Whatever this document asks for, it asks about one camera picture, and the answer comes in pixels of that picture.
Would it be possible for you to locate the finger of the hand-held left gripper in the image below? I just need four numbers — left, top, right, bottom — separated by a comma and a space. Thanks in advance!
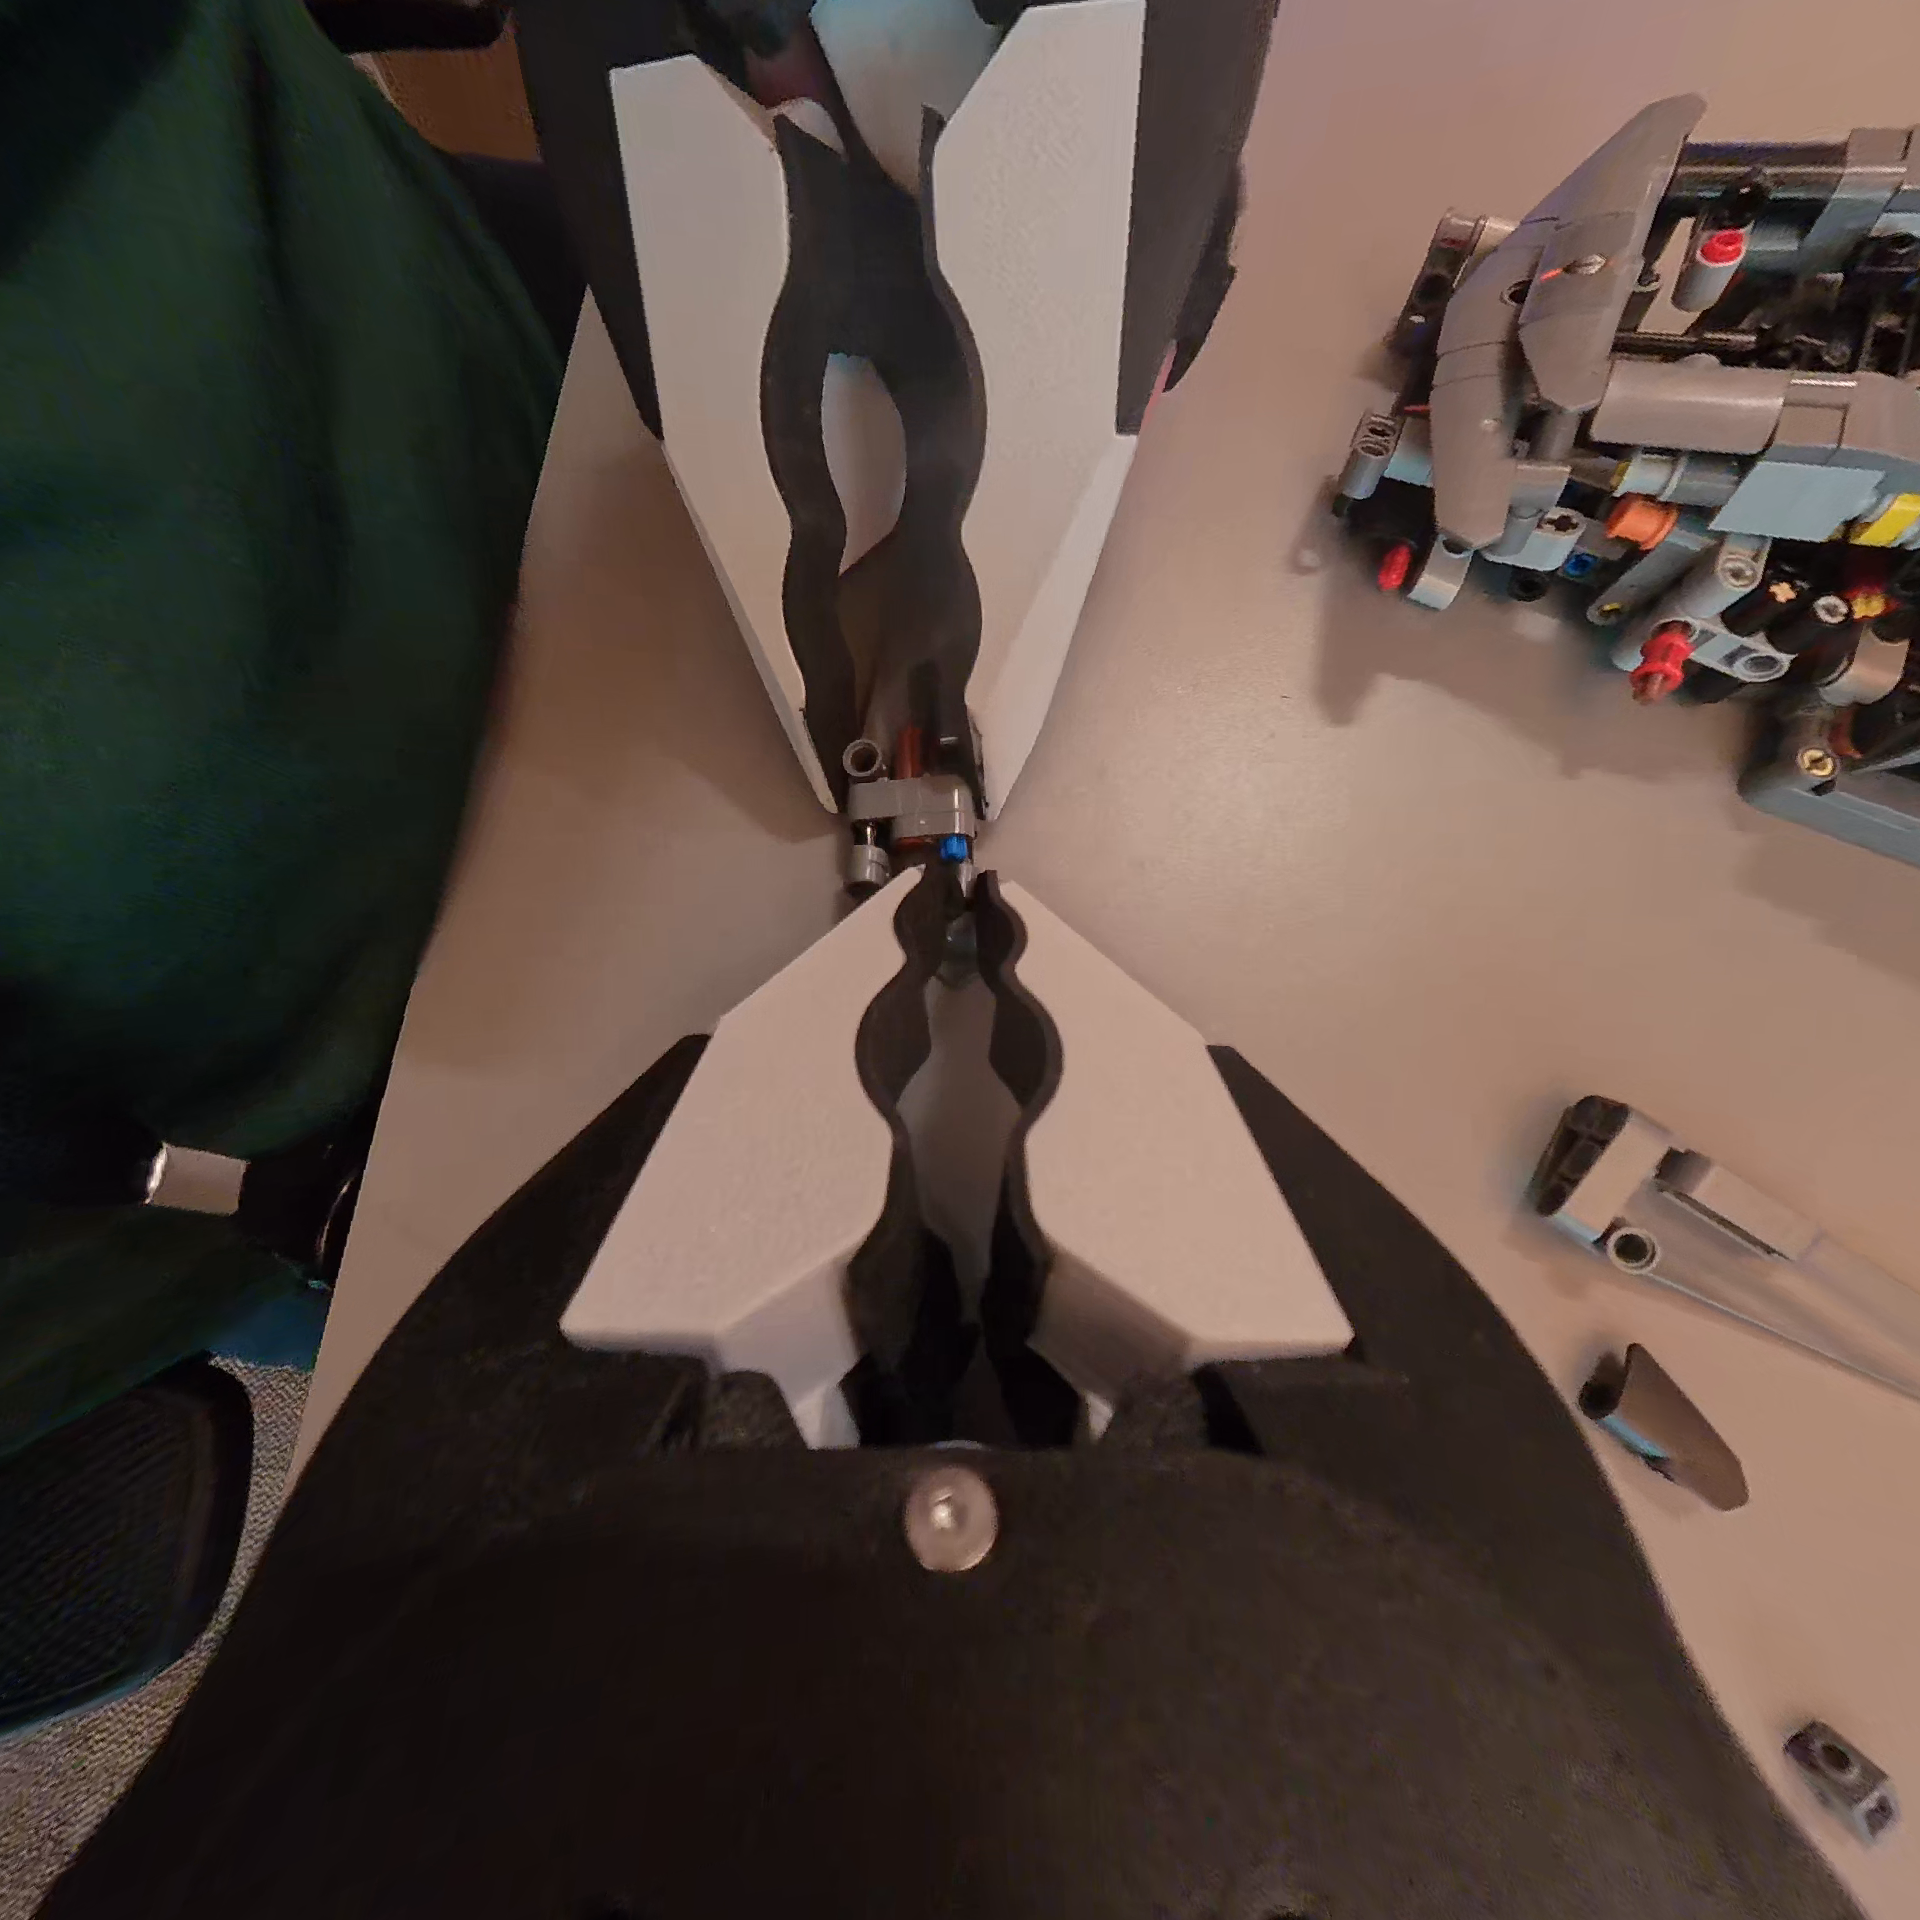
607, 54, 845, 819
918, 0, 1152, 824

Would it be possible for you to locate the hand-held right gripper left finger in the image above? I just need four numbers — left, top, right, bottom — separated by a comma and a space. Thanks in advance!
558, 873, 960, 1370

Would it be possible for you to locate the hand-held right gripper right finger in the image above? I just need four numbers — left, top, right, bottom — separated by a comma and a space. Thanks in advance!
972, 873, 1356, 1370

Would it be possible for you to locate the small grey lego connector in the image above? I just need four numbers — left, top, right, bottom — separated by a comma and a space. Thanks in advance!
844, 837, 991, 993

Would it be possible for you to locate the long grey lego panel assembly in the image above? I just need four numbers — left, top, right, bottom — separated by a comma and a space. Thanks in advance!
832, 570, 993, 842

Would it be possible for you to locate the short grey lego wedge assembly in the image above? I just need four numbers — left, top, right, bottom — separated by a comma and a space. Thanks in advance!
1527, 1096, 1920, 1390

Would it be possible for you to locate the grey and orange lego car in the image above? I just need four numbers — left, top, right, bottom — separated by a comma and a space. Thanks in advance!
1327, 93, 1920, 865

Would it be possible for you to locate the person's torso in green shirt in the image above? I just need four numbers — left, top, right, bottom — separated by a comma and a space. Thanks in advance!
0, 0, 588, 1456

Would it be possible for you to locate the black strap with buckle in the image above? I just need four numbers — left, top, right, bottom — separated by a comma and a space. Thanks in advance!
127, 1132, 360, 1277

